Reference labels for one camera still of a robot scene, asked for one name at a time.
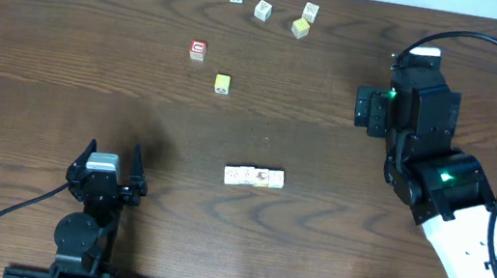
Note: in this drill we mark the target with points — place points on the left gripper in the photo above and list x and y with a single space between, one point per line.
105 188

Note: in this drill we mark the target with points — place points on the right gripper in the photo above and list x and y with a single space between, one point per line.
375 105

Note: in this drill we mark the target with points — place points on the green edged white block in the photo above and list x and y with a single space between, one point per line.
232 175

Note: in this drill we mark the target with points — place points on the white block brown picture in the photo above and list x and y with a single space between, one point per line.
261 177

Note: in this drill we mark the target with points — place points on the teal edged white block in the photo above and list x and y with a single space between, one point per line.
276 179

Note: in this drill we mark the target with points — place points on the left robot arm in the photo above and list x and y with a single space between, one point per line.
85 239

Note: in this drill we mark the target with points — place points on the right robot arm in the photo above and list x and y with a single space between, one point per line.
445 188

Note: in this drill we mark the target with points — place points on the yellow top soccer block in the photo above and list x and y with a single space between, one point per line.
222 84

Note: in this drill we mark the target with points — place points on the yellow top far block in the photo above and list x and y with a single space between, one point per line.
300 28

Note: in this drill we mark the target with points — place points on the red top block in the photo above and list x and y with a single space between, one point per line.
198 50

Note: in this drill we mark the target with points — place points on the white block number three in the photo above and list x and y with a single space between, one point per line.
263 10

